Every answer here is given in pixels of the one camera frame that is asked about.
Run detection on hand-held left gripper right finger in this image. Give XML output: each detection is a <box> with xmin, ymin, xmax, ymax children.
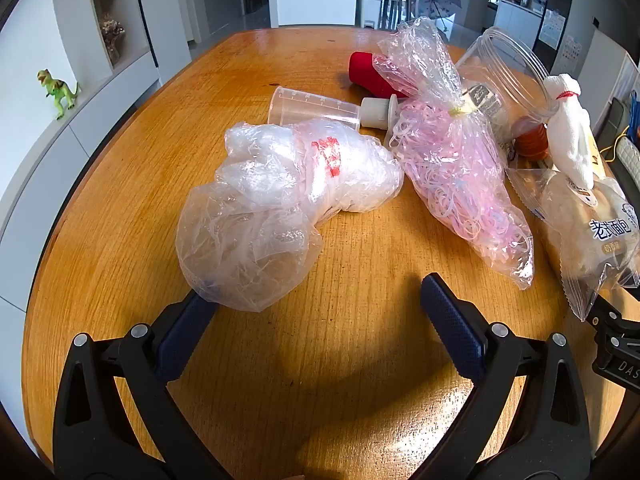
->
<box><xmin>400</xmin><ymin>272</ymin><xmax>591</xmax><ymax>480</ymax></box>

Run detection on red cylindrical container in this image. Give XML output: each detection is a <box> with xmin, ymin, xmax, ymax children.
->
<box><xmin>348</xmin><ymin>51</ymin><xmax>408</xmax><ymax>98</ymax></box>

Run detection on packaged bread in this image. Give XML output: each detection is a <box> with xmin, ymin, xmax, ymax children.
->
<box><xmin>505</xmin><ymin>167</ymin><xmax>640</xmax><ymax>322</ymax></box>

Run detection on white keyboard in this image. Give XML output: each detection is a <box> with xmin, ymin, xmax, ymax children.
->
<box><xmin>617</xmin><ymin>137</ymin><xmax>640</xmax><ymax>181</ymax></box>

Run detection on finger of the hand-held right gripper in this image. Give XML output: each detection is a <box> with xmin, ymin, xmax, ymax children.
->
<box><xmin>585</xmin><ymin>292</ymin><xmax>640</xmax><ymax>343</ymax></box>

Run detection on orange round lid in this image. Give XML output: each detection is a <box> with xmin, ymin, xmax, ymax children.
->
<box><xmin>515</xmin><ymin>122</ymin><xmax>551</xmax><ymax>158</ymax></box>

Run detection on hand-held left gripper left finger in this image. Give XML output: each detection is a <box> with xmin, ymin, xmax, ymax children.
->
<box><xmin>52</xmin><ymin>287</ymin><xmax>236</xmax><ymax>480</ymax></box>

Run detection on clear measuring cup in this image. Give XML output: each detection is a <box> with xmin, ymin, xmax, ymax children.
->
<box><xmin>267</xmin><ymin>86</ymin><xmax>362</xmax><ymax>133</ymax></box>

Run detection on pink rubber band bag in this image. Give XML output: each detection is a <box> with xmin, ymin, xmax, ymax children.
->
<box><xmin>372</xmin><ymin>16</ymin><xmax>535</xmax><ymax>291</ymax></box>

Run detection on white plastic bottle cap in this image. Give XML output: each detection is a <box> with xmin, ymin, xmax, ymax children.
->
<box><xmin>360</xmin><ymin>94</ymin><xmax>401</xmax><ymax>131</ymax></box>

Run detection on green dinosaur toy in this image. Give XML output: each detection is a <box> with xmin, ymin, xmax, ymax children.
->
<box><xmin>36</xmin><ymin>69</ymin><xmax>82</xmax><ymax>121</ymax></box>

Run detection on dried flower bunch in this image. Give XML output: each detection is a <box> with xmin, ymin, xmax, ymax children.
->
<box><xmin>100</xmin><ymin>19</ymin><xmax>126</xmax><ymax>63</ymax></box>

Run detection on large clear plastic jar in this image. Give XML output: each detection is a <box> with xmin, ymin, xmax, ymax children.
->
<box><xmin>455</xmin><ymin>26</ymin><xmax>561</xmax><ymax>143</ymax></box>

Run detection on yellow cable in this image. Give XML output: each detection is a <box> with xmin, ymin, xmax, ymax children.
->
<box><xmin>597</xmin><ymin>125</ymin><xmax>633</xmax><ymax>161</ymax></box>

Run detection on white low sideboard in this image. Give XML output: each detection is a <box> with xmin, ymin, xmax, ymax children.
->
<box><xmin>0</xmin><ymin>50</ymin><xmax>161</xmax><ymax>313</ymax></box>

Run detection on clear plastic bag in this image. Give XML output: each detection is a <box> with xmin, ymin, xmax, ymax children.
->
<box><xmin>176</xmin><ymin>121</ymin><xmax>405</xmax><ymax>311</ymax></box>

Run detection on wall calendar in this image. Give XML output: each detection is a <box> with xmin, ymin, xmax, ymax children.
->
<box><xmin>540</xmin><ymin>8</ymin><xmax>567</xmax><ymax>50</ymax></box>

